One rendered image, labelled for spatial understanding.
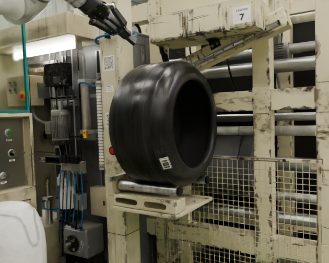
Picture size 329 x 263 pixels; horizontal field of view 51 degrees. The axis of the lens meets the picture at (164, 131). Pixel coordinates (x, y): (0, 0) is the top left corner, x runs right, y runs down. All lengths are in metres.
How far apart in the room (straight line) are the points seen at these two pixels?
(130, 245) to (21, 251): 1.08
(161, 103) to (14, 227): 0.77
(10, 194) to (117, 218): 0.53
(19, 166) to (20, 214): 0.97
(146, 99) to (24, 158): 0.76
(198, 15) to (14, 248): 1.39
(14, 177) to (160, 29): 1.08
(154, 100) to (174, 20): 0.65
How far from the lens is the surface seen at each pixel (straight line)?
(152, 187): 1.58
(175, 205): 1.50
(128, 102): 1.46
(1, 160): 1.80
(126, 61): 1.82
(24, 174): 1.88
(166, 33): 1.93
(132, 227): 1.89
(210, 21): 1.81
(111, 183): 1.68
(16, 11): 1.20
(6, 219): 0.89
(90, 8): 1.20
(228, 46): 1.89
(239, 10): 1.76
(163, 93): 1.41
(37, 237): 0.91
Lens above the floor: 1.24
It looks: 3 degrees down
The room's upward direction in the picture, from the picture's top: 2 degrees counter-clockwise
